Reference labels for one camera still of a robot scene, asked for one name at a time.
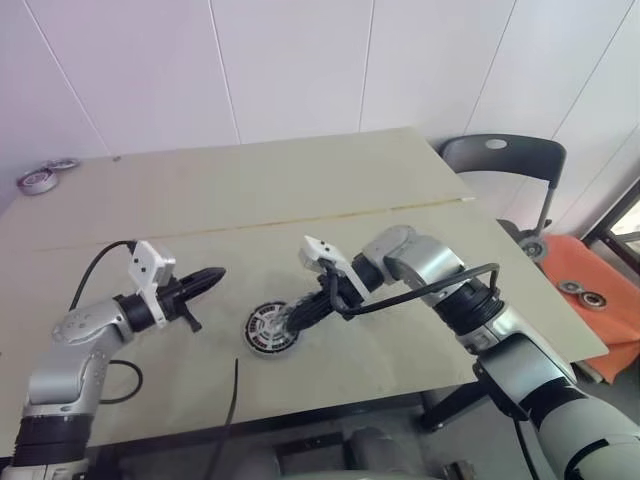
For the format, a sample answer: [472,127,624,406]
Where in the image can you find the dark window frame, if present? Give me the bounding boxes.
[584,184,640,249]

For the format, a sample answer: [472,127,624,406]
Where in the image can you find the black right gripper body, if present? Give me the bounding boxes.
[313,271,363,315]

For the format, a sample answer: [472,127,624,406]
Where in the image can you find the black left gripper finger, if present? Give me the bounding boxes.
[181,274,225,302]
[176,266,228,292]

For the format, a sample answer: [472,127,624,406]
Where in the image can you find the round dark motor wheel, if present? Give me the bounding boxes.
[519,238,549,264]

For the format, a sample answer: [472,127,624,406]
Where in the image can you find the silver metal bearing ring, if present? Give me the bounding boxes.
[17,168,60,196]

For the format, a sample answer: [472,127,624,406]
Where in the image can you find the orange cloth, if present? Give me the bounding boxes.
[542,234,640,386]

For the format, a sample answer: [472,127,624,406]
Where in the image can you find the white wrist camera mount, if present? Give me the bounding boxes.
[127,239,177,329]
[298,234,381,306]

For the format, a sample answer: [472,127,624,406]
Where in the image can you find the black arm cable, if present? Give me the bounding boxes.
[322,262,501,319]
[69,241,145,402]

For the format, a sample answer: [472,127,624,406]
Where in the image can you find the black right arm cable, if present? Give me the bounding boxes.
[322,262,501,319]

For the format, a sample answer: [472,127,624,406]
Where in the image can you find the thin black cable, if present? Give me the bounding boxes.
[209,356,241,480]

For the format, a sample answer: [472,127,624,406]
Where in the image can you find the black folding chair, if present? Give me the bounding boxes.
[438,134,569,261]

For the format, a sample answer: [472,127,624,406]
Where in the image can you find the silver motor stator copper windings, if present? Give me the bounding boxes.
[241,298,302,357]

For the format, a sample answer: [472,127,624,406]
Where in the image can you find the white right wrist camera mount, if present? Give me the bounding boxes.
[298,234,381,306]

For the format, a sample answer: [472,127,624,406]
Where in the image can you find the grey rounded shape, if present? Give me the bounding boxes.
[349,427,401,471]

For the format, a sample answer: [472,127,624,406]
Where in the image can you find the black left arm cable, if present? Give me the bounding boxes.
[69,241,145,402]

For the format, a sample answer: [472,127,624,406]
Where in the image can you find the black table frame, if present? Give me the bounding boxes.
[89,384,481,466]

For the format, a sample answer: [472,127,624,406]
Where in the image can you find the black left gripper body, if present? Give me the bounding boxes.
[157,279,204,335]

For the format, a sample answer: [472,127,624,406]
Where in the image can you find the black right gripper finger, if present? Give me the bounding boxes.
[299,303,335,333]
[284,287,325,330]

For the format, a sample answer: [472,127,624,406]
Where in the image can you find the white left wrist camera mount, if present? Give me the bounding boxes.
[127,239,177,329]

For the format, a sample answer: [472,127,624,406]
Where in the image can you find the silver spoked wheel black rim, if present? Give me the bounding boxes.
[244,301,299,351]

